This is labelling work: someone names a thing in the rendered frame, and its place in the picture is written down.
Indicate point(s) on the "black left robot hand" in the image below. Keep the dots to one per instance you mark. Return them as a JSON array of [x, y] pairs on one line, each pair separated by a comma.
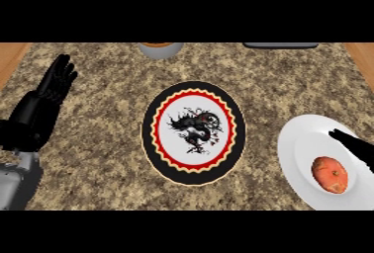
[[36, 99]]

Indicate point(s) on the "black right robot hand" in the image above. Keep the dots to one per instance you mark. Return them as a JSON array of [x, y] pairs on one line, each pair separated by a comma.
[[355, 146]]

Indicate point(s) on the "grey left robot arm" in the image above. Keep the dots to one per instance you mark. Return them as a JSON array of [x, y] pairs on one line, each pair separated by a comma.
[[16, 178]]

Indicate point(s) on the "orange squash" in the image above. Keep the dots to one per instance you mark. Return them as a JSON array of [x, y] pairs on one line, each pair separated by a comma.
[[330, 174]]

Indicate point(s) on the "plain white plate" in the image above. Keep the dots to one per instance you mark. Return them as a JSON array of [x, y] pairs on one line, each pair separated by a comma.
[[305, 154]]

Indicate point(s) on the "black red dragon plate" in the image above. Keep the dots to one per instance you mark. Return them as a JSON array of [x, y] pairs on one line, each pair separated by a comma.
[[194, 132]]

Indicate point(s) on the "grey cup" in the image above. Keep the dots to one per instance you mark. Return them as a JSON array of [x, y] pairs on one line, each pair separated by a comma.
[[161, 50]]

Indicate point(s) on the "dark grey flat appliance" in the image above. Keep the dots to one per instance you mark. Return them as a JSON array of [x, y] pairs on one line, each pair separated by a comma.
[[281, 45]]

